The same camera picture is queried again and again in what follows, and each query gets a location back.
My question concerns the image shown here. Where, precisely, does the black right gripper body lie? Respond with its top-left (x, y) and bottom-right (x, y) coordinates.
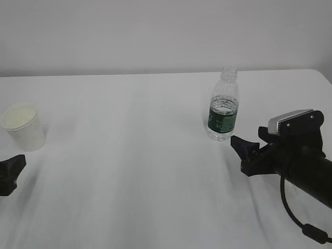
top-left (241, 110), bottom-right (325, 176)

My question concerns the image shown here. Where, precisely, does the white paper cup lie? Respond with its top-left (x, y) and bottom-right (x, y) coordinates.
top-left (1, 104), bottom-right (46, 152)

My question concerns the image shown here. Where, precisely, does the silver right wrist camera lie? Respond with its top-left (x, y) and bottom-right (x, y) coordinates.
top-left (268, 109), bottom-right (313, 135)

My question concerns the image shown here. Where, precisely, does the clear green-label water bottle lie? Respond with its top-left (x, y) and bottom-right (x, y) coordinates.
top-left (207, 67), bottom-right (239, 141)

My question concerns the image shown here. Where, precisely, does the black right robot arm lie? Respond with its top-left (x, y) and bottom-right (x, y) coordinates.
top-left (230, 109), bottom-right (331, 208)

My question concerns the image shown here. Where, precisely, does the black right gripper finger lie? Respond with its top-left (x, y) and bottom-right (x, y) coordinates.
top-left (230, 135), bottom-right (260, 161)
top-left (258, 126), bottom-right (272, 144)

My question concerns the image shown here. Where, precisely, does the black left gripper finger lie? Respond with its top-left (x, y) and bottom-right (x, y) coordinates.
top-left (0, 154), bottom-right (26, 196)

